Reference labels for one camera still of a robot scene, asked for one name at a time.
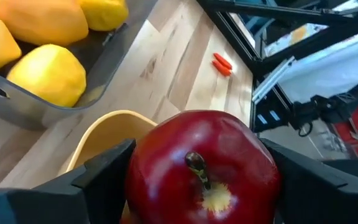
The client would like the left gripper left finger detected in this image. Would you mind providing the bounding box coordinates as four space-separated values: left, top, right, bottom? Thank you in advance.
0 139 137 224

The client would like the white table bracket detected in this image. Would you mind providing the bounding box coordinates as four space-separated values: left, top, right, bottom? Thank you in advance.
252 55 296 103

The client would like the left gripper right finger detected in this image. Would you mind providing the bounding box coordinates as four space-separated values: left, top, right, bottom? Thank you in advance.
261 139 358 224

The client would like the small red chilli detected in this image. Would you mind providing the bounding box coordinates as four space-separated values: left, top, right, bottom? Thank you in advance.
213 52 233 70
211 60 232 77

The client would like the black aluminium table frame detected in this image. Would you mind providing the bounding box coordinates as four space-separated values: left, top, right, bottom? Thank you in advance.
197 0 358 133

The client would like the orange citrus fruit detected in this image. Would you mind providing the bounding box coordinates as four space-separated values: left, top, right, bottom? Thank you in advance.
0 0 90 47

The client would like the yellow plastic basket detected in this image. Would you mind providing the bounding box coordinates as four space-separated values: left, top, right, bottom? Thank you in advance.
65 110 158 175

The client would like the dark red apple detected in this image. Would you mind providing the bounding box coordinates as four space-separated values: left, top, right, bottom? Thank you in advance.
124 109 282 224

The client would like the dark grey plastic basket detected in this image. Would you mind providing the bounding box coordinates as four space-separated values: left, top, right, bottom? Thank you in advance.
0 0 160 131

